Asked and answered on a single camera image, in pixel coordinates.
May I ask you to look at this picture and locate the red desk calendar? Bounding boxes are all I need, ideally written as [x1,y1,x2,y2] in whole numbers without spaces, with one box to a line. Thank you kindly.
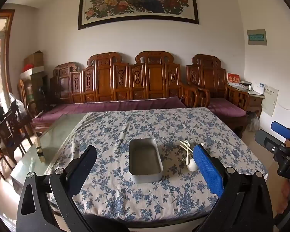
[227,73,240,85]

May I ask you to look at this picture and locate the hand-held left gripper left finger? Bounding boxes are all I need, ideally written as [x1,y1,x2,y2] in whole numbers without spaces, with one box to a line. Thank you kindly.
[16,146,97,232]

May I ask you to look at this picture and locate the wooden chopstick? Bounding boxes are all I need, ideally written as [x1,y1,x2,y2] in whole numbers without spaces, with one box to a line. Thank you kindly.
[179,141,192,154]
[180,143,193,155]

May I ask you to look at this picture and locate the carved wooden armchair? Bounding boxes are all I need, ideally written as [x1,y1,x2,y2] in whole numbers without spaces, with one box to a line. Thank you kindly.
[187,54,250,138]

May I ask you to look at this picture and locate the wooden side table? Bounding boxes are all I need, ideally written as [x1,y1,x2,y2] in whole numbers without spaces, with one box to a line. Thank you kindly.
[228,83,266,119]

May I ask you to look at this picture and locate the rectangular metal tray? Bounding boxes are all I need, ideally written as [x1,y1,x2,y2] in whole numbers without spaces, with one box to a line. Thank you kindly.
[129,138,164,183]

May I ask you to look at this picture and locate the grey wall panel box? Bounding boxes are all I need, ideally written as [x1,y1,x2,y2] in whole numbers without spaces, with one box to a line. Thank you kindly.
[247,29,267,46]

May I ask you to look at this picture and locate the white desk telephone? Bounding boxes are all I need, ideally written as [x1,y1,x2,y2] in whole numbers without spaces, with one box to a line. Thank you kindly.
[252,83,266,94]

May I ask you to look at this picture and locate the clear plastic bag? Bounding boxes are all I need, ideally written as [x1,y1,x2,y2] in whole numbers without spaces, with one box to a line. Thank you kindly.
[9,92,26,116]

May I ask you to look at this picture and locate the grey plastic bag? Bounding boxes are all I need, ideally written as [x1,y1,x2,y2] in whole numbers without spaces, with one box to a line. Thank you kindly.
[247,112,260,131]

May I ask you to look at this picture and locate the wooden door frame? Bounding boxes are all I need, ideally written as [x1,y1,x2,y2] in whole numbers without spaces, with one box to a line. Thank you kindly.
[0,9,16,102]

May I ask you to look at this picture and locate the purple armchair cushion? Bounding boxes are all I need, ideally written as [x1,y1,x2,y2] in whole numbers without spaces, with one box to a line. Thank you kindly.
[208,98,246,117]

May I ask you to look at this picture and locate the white plastic fork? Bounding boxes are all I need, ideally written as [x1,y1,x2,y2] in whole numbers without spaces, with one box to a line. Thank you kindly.
[184,139,194,155]

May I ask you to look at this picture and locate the wooden dining chair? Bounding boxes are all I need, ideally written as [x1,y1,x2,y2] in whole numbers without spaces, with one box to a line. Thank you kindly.
[0,101,35,174]

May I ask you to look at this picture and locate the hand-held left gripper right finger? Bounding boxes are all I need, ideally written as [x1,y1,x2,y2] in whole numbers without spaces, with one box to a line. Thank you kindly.
[192,144,273,232]

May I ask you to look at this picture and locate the white wall cabinet cover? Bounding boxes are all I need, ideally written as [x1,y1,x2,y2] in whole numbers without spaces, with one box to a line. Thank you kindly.
[262,87,279,117]

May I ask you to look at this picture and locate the white flat box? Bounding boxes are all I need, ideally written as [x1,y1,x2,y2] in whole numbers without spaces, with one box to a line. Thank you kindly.
[20,65,45,75]

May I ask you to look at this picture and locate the large white plastic spoon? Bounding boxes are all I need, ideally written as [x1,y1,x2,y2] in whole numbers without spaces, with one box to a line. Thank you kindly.
[186,147,199,172]

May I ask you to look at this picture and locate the wooden block with black tape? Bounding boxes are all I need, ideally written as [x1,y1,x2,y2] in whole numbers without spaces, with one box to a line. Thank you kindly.
[35,135,45,162]

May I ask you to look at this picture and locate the purple sofa cushion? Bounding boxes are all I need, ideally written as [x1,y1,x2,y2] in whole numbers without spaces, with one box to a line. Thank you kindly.
[32,96,186,124]

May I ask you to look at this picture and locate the blue floral tablecloth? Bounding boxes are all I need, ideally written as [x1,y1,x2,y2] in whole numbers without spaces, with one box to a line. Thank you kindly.
[45,107,269,223]

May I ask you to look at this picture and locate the person's right hand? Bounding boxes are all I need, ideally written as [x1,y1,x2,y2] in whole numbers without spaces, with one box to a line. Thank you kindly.
[275,181,290,217]

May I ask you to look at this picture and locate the brown cardboard box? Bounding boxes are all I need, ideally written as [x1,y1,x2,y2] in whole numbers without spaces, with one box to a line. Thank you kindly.
[24,51,44,68]

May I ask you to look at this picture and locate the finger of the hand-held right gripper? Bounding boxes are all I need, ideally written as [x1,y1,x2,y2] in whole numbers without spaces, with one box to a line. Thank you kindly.
[271,121,290,148]
[255,129,287,159]

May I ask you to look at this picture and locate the carved wooden sofa bench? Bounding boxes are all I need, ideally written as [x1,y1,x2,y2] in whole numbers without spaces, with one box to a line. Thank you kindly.
[31,51,209,131]

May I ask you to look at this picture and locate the stacked dark boxes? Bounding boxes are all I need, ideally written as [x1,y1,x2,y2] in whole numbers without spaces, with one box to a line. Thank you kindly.
[25,72,49,108]

